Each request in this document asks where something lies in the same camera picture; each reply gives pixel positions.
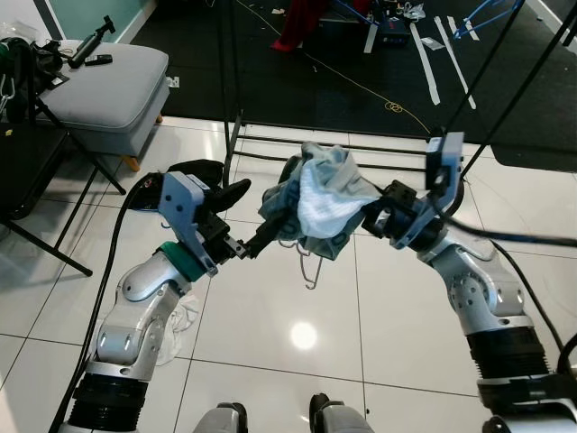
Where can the grey upholstered ottoman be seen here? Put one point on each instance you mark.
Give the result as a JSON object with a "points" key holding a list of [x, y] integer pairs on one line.
{"points": [[108, 90]]}

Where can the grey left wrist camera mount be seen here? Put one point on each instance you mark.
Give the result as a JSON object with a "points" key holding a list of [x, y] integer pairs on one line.
{"points": [[185, 203]]}

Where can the white tape strip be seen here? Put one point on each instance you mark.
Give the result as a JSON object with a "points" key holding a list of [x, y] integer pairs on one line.
{"points": [[453, 63], [424, 63]]}

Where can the red garment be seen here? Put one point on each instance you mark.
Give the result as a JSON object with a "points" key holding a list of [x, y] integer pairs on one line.
{"points": [[302, 23]]}

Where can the white crumpled cloth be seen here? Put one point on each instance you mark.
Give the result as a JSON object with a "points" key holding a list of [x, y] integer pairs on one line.
{"points": [[180, 325]]}

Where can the black garment white Petronas print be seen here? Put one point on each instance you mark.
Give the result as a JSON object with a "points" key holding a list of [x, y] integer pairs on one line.
{"points": [[236, 191]]}

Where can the black camera gimbal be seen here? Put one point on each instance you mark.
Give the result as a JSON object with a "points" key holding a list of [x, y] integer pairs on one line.
{"points": [[90, 41]]}

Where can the black and green equipment pile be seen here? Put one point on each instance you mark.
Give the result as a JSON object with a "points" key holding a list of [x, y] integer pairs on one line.
{"points": [[32, 72]]}

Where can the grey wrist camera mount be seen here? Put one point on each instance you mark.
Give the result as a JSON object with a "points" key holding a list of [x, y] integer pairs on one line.
{"points": [[446, 162], [185, 203]]}

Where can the grey green lettered garment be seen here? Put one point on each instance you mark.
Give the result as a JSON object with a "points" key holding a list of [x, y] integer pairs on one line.
{"points": [[315, 167]]}

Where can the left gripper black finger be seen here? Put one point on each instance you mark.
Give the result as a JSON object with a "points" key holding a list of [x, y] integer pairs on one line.
{"points": [[266, 242]]}

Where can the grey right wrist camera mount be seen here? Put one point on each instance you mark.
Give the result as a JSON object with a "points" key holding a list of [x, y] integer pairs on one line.
{"points": [[446, 162]]}

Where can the black metal clothes rack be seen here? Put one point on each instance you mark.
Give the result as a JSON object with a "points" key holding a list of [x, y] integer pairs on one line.
{"points": [[234, 149]]}

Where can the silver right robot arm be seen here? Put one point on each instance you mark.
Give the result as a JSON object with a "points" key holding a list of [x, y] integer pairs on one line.
{"points": [[487, 307]]}

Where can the black box red label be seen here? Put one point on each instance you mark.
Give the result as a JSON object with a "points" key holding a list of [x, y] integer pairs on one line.
{"points": [[393, 34]]}

